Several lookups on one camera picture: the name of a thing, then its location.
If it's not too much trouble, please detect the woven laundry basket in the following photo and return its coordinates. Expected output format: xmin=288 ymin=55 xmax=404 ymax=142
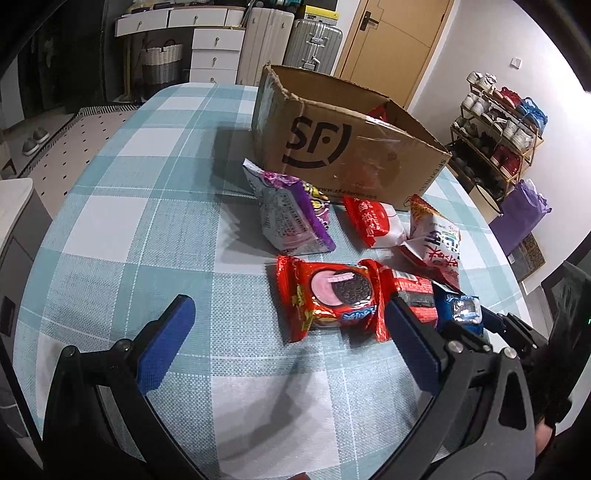
xmin=140 ymin=39 xmax=184 ymax=88

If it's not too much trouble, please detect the red white balloon packet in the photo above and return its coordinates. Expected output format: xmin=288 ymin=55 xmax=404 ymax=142
xmin=342 ymin=196 xmax=408 ymax=248

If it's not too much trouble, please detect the blue cookie packet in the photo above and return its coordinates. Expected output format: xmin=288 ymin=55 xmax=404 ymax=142
xmin=431 ymin=281 xmax=485 ymax=335

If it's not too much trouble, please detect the brown cardboard box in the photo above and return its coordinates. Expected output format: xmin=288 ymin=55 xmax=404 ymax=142
xmin=252 ymin=64 xmax=453 ymax=210

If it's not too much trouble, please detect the wooden shoe rack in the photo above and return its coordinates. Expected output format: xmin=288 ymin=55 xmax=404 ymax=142
xmin=450 ymin=74 xmax=546 ymax=215

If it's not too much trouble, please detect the red cookie packet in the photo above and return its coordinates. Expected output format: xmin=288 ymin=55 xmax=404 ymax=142
xmin=276 ymin=255 xmax=384 ymax=343

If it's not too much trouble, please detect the yellow black shoe box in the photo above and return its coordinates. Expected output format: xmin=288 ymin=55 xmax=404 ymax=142
xmin=295 ymin=4 xmax=340 ymax=21

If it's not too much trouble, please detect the red chocolate packet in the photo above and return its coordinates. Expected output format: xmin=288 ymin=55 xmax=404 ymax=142
xmin=369 ymin=261 xmax=439 ymax=342

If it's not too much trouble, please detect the silver suitcase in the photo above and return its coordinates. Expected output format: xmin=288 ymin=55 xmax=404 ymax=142
xmin=283 ymin=17 xmax=343 ymax=77

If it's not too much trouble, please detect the patterned brown doormat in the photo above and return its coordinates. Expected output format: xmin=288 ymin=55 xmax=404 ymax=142
xmin=508 ymin=233 xmax=546 ymax=282

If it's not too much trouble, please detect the black refrigerator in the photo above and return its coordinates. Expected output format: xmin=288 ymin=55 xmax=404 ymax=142
xmin=69 ymin=14 xmax=127 ymax=109

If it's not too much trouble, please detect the shoe rack with shoes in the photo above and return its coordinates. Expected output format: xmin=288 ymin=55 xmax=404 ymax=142
xmin=452 ymin=71 xmax=549 ymax=185

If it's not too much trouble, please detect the teal checked tablecloth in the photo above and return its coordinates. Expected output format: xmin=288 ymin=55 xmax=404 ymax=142
xmin=14 ymin=82 xmax=536 ymax=480

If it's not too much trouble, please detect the wooden door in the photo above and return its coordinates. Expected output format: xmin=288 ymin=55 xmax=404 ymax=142
xmin=333 ymin=0 xmax=455 ymax=112

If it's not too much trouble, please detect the white side table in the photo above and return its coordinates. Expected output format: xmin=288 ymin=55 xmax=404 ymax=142
xmin=0 ymin=178 xmax=54 ymax=333

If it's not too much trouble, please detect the white drawer dresser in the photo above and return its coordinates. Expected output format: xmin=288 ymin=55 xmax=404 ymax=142
xmin=115 ymin=6 xmax=247 ymax=86

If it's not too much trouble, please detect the beige suitcase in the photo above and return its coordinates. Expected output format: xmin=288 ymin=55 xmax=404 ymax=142
xmin=236 ymin=6 xmax=295 ymax=88

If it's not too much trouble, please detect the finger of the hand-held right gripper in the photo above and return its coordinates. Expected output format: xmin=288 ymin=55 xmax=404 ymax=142
xmin=480 ymin=310 xmax=551 ymax=365

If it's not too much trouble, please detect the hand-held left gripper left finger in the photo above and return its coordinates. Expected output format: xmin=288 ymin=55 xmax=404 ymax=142
xmin=42 ymin=294 xmax=206 ymax=480

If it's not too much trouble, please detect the purple snack bag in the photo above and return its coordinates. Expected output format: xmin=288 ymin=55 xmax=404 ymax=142
xmin=242 ymin=158 xmax=336 ymax=256

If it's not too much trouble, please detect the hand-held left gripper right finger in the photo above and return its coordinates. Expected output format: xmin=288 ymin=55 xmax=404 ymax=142
xmin=369 ymin=298 xmax=539 ymax=480

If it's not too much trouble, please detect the white red noodle snack packet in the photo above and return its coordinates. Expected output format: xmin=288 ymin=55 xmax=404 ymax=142
xmin=392 ymin=194 xmax=462 ymax=289

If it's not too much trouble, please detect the dotted floor rug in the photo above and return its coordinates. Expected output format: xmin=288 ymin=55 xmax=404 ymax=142
xmin=23 ymin=104 xmax=139 ymax=217

